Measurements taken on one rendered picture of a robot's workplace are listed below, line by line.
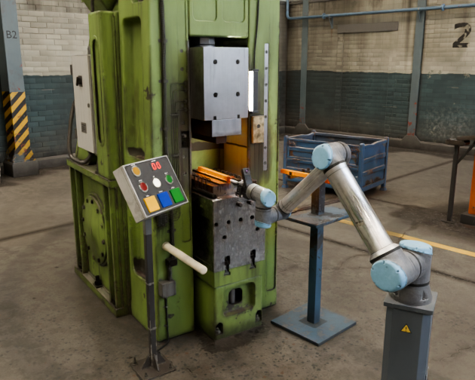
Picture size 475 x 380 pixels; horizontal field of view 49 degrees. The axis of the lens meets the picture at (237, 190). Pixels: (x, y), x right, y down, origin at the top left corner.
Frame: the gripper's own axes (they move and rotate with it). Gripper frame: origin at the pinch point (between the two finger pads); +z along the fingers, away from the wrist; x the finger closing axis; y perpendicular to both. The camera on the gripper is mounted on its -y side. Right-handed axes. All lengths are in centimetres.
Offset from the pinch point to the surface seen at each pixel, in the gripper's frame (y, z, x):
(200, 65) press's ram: -64, 9, -17
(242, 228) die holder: 30.2, -4.4, 5.1
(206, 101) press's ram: -45.5, 5.2, -15.1
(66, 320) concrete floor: 105, 72, -83
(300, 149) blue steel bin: 58, 265, 282
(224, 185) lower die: 4.3, 2.8, -3.9
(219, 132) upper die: -27.7, 4.4, -7.4
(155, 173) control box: -12, -9, -53
